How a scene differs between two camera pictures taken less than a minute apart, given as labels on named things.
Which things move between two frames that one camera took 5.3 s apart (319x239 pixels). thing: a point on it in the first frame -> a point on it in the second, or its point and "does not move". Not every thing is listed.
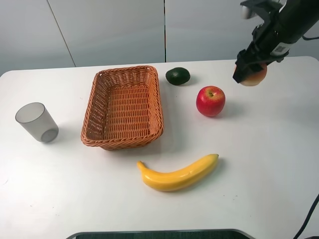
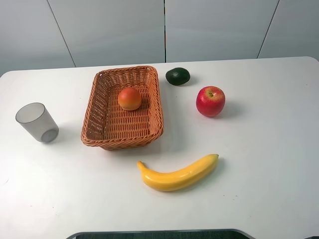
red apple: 210,100 does not move
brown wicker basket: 124,109 does not move
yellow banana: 186,179 does not move
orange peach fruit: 254,78 -> 129,98
